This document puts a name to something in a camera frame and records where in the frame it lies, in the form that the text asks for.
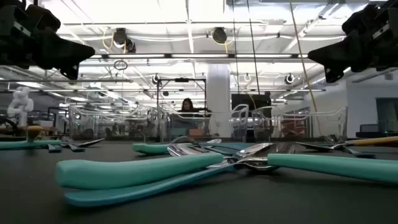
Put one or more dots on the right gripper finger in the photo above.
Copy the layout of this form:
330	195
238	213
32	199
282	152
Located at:
342	65
335	49

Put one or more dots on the clear plastic bin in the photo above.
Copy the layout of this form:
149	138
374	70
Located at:
93	124
311	124
202	127

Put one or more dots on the dark desk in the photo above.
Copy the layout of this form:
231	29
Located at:
373	135

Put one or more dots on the black metal frame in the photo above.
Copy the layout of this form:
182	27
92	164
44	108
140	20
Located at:
182	80

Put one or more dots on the white pillar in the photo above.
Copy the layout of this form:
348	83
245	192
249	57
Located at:
218	93

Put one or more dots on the black monitor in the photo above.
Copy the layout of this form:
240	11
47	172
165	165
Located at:
248	101

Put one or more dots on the grey metal rail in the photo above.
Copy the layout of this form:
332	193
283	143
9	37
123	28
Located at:
62	80

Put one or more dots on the black table mat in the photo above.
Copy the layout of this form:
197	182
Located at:
199	214

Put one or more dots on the seated person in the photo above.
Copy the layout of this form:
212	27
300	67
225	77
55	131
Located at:
187	105

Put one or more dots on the small desk monitor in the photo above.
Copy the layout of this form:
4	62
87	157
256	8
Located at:
369	128

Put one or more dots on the overhead light bar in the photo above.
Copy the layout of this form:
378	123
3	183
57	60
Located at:
199	56

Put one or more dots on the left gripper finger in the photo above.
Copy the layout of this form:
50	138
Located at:
68	43
66	63

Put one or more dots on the white humanoid robot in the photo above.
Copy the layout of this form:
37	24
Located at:
20	102

